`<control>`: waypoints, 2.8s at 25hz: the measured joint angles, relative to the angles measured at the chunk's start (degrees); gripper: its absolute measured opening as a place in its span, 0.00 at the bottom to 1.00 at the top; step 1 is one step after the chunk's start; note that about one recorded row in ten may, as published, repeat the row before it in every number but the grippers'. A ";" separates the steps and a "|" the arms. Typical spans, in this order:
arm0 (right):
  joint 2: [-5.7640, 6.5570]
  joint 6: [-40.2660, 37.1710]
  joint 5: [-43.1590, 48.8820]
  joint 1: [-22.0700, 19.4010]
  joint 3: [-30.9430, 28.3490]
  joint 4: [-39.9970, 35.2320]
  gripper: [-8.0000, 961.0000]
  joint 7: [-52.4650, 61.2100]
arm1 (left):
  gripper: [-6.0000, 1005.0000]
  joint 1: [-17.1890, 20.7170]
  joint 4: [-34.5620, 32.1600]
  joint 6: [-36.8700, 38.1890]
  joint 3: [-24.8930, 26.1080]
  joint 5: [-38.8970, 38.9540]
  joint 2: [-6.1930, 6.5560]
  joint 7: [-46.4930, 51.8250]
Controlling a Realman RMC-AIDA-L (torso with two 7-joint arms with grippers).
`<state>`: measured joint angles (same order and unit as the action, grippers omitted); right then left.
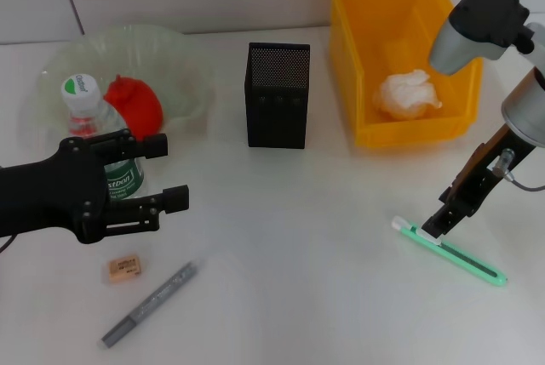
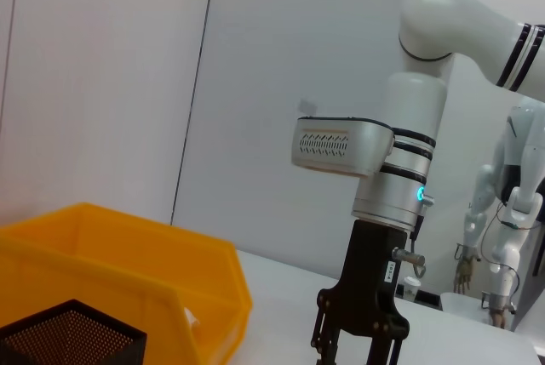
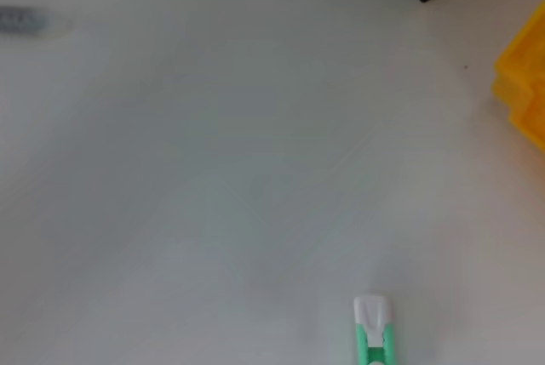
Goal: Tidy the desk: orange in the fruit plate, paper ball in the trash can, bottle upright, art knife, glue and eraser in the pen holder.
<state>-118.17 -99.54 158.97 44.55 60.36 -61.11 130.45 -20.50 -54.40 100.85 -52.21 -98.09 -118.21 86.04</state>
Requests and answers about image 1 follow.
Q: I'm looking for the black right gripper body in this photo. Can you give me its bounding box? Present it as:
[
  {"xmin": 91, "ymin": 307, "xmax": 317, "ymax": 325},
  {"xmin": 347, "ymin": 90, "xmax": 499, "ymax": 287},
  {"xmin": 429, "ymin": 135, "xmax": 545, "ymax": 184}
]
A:
[{"xmin": 450, "ymin": 124, "xmax": 536, "ymax": 218}]

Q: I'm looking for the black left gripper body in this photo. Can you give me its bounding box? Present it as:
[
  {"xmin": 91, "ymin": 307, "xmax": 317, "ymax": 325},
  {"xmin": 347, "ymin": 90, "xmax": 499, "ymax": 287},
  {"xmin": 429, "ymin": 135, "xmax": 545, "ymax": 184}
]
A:
[{"xmin": 0, "ymin": 137, "xmax": 110, "ymax": 246}]

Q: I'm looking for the green utility knife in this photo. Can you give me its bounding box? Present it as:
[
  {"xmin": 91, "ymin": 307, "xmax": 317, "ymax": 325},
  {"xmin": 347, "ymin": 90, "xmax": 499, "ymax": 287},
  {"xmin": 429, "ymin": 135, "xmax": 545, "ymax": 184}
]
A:
[{"xmin": 391, "ymin": 215, "xmax": 508, "ymax": 288}]

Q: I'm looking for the clear plastic water bottle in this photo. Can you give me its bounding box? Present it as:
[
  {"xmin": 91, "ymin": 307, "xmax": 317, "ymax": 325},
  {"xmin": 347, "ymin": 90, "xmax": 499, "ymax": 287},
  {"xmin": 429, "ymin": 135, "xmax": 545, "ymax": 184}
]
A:
[{"xmin": 61, "ymin": 73, "xmax": 146, "ymax": 201}]

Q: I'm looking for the white paper ball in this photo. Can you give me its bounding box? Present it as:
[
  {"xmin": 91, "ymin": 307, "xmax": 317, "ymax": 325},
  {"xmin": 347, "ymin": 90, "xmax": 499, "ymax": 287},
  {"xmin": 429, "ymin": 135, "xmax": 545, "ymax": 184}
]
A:
[{"xmin": 373, "ymin": 68, "xmax": 443, "ymax": 123}]

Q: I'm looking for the green glass fruit plate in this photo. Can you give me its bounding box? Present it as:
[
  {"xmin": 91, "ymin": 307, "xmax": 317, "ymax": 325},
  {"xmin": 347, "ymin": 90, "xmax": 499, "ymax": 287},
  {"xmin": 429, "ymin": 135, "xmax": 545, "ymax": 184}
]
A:
[{"xmin": 37, "ymin": 24, "xmax": 216, "ymax": 136}]

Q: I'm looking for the small beige eraser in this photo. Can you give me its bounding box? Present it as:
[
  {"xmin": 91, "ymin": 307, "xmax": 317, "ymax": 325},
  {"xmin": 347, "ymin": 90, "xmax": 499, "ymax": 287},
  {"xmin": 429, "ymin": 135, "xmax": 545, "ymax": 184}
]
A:
[{"xmin": 106, "ymin": 255, "xmax": 141, "ymax": 285}]

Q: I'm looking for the grey marker pen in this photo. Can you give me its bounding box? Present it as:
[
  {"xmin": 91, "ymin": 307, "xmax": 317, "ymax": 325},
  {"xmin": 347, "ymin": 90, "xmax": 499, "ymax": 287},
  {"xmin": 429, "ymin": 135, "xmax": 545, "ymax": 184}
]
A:
[{"xmin": 98, "ymin": 258, "xmax": 208, "ymax": 350}]

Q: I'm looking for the black mesh pen holder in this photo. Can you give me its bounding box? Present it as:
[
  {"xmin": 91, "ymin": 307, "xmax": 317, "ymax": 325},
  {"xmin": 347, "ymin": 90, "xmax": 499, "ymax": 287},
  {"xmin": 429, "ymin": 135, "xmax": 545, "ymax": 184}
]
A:
[{"xmin": 244, "ymin": 42, "xmax": 311, "ymax": 150}]

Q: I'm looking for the yellow plastic bin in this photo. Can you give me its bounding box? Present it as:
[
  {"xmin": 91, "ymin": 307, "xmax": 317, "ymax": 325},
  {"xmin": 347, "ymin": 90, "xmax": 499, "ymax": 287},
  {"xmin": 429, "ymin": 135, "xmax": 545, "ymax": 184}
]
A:
[{"xmin": 326, "ymin": 0, "xmax": 485, "ymax": 149}]

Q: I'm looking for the grey right gripper cable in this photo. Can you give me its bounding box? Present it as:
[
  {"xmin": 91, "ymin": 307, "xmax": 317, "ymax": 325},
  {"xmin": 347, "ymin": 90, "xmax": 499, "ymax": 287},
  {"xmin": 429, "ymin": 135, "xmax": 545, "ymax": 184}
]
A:
[{"xmin": 491, "ymin": 148, "xmax": 545, "ymax": 193}]

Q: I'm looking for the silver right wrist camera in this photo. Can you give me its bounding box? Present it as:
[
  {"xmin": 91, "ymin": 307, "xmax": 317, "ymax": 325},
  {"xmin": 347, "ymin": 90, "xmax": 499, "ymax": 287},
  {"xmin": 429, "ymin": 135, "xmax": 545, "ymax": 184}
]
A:
[{"xmin": 427, "ymin": 0, "xmax": 536, "ymax": 75}]

